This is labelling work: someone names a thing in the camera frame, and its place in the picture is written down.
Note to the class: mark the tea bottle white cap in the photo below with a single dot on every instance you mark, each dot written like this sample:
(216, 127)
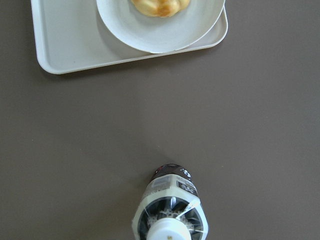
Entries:
(170, 208)

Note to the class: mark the beige serving tray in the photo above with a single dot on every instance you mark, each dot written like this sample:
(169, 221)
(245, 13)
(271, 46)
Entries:
(70, 36)

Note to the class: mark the white round plate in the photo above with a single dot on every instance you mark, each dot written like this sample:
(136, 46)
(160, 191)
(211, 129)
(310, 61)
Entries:
(157, 35)

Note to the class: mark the twisted ring pastry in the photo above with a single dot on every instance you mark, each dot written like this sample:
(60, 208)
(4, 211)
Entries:
(160, 8)

